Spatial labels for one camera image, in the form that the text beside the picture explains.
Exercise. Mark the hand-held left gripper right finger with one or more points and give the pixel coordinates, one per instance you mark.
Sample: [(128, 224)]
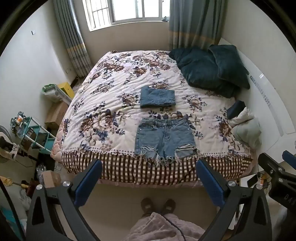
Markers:
[(209, 183)]

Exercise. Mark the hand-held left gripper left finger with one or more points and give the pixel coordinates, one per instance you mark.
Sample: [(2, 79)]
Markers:
[(89, 180)]

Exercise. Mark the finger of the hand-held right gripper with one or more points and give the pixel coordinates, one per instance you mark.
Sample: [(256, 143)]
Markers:
[(272, 165), (290, 156)]

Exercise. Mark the frayed denim shorts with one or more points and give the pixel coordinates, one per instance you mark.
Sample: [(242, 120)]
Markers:
[(161, 139)]

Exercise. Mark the black phone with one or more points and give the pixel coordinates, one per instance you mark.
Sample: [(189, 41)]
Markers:
[(252, 180)]

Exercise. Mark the white bedside table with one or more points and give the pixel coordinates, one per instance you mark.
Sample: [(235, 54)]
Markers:
[(245, 183)]

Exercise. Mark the small cardboard box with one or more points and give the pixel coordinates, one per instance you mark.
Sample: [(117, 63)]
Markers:
[(52, 178)]

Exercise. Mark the pale green blanket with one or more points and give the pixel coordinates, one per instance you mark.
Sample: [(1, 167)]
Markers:
[(247, 129)]

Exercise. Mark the person's right shoe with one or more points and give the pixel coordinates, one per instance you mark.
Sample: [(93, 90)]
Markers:
[(168, 206)]

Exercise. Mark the person's shoe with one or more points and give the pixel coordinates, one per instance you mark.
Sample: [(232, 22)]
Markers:
[(168, 206), (147, 205)]

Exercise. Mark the person's left shoe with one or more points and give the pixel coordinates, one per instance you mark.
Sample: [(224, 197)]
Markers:
[(147, 205)]

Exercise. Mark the teal trolley rack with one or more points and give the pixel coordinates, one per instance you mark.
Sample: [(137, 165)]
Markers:
[(38, 136)]

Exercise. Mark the floral quilt with checked border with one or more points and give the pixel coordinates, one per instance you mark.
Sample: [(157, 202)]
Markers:
[(108, 111)]

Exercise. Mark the large cardboard box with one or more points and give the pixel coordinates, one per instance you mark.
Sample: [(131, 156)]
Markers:
[(56, 114)]

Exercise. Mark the white headboard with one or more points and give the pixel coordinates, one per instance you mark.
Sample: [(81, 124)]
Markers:
[(266, 76)]

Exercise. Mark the yellow box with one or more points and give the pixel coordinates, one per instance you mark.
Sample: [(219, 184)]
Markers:
[(66, 89)]

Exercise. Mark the clear storage bin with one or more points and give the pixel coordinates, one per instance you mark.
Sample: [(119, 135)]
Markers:
[(54, 92)]

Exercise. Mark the folded denim shorts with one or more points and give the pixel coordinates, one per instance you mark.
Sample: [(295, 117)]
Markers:
[(157, 97)]

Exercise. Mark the small dark teal pillow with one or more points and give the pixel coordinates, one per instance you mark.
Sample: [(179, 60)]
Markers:
[(231, 64)]

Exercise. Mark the large dark teal pillow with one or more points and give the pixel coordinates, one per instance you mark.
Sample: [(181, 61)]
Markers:
[(196, 67)]

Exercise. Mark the grey striped curtain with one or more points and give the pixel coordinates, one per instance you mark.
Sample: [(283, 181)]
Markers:
[(71, 39), (194, 23)]

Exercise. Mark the window with bars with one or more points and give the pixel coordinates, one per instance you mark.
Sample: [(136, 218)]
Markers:
[(124, 11)]

